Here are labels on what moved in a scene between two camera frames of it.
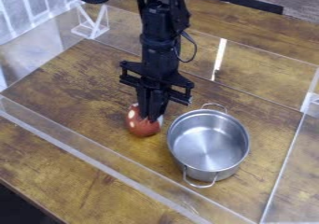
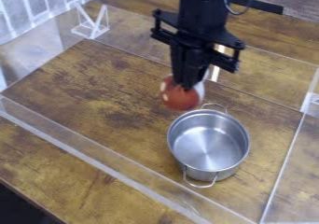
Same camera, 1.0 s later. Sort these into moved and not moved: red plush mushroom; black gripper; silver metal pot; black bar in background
Moved: black gripper; red plush mushroom
Not moved: silver metal pot; black bar in background
